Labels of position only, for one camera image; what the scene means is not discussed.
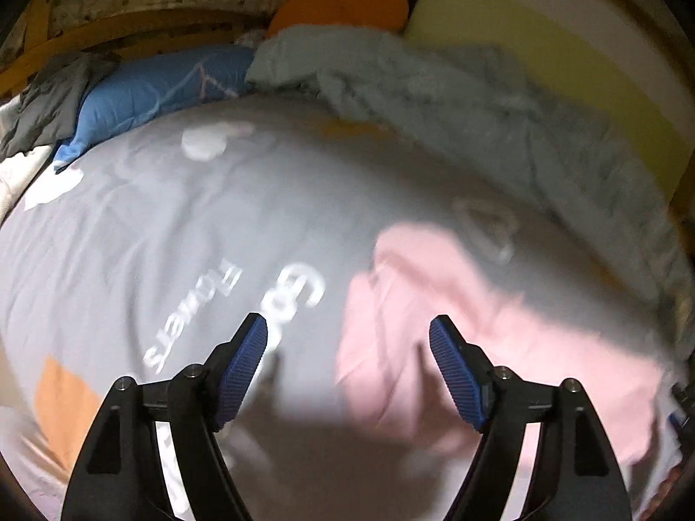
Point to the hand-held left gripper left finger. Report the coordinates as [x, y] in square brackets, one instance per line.
[244, 369]

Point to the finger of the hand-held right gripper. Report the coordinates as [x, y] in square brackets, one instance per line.
[677, 407]

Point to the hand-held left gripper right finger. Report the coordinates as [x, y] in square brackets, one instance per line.
[456, 374]

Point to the pink printed t-shirt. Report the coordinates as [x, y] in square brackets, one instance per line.
[423, 293]

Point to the grey printed bed sheet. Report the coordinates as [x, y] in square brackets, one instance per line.
[163, 228]

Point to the grey-blue blanket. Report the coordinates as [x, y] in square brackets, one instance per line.
[461, 108]

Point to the blue pillow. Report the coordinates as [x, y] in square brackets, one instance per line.
[152, 97]

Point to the grey cloth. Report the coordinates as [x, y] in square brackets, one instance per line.
[43, 103]

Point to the pastel striped cushion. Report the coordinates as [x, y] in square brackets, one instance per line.
[570, 38]

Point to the wooden bed frame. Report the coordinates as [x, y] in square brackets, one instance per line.
[163, 24]

